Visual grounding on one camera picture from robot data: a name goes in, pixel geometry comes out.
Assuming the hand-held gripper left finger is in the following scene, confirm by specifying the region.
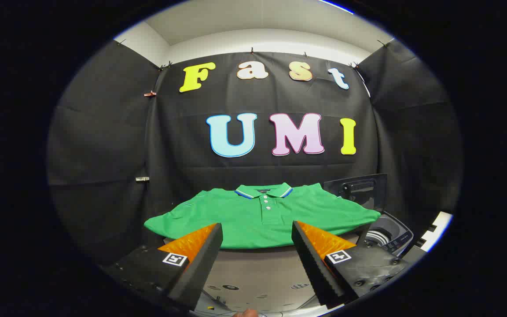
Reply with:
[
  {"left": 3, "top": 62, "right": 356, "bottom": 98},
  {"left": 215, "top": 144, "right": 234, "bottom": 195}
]
[{"left": 99, "top": 222, "right": 224, "bottom": 311}]

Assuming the grey washing machine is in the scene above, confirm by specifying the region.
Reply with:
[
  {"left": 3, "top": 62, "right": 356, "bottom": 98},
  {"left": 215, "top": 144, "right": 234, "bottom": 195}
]
[{"left": 357, "top": 211, "right": 415, "bottom": 258}]

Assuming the white board with black marks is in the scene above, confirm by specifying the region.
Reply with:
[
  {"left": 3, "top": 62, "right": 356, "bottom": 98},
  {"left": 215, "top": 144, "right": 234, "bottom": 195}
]
[{"left": 414, "top": 211, "right": 454, "bottom": 252}]

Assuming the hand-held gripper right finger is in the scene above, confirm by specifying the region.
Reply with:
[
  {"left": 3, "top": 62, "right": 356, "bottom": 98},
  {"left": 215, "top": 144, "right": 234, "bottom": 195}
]
[{"left": 291, "top": 220, "right": 410, "bottom": 310}]

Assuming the green polo shirt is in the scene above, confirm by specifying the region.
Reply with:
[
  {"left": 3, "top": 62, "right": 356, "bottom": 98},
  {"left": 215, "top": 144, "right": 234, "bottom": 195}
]
[{"left": 143, "top": 182, "right": 382, "bottom": 250}]

